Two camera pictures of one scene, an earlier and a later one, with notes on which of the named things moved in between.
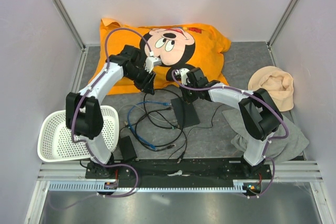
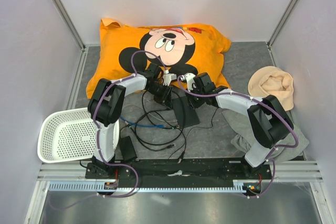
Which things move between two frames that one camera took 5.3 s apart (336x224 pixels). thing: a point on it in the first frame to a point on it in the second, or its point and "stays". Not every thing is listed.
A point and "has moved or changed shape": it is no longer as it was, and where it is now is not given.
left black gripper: [147, 85] to [166, 98]
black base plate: [178, 169] stays
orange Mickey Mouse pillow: [177, 47] stays
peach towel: [277, 83] stays
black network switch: [185, 113] stays
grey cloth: [277, 149] stays
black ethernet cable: [151, 119] to [152, 144]
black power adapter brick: [128, 151] stays
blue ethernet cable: [134, 134] has moved or changed shape
